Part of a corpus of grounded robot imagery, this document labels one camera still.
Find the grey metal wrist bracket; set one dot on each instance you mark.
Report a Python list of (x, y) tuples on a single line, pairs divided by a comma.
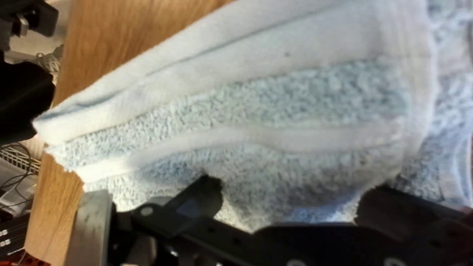
[(90, 231)]

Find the light blue towel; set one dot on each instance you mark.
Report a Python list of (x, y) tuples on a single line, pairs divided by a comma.
[(295, 98)]

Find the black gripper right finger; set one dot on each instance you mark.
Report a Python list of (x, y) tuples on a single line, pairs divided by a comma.
[(418, 222)]

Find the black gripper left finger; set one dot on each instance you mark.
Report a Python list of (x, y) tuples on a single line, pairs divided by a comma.
[(204, 197)]

